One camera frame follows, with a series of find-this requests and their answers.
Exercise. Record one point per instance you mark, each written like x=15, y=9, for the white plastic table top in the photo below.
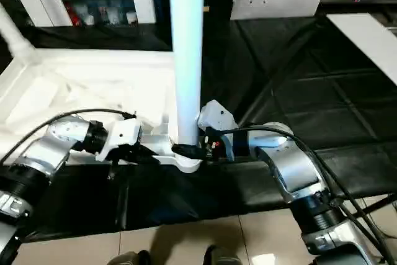
x=77, y=75

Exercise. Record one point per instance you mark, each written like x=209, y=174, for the white plastic table leg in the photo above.
x=14, y=35
x=186, y=44

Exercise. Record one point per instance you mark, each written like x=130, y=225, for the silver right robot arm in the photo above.
x=294, y=165

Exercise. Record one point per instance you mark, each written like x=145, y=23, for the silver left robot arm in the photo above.
x=49, y=150

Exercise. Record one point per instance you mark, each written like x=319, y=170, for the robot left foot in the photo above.
x=130, y=258

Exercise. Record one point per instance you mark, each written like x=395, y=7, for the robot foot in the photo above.
x=223, y=255
x=130, y=258

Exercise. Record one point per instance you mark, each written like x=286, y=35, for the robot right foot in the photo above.
x=223, y=255

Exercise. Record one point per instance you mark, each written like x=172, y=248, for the black work mat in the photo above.
x=310, y=75

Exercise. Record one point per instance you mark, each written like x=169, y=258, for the small white jar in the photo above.
x=89, y=20
x=131, y=17
x=113, y=16

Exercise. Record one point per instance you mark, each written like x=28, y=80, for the red bottle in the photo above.
x=74, y=16

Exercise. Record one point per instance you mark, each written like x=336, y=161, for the black stand leg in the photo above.
x=376, y=206

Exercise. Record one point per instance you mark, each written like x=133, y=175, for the white flat board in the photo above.
x=369, y=41

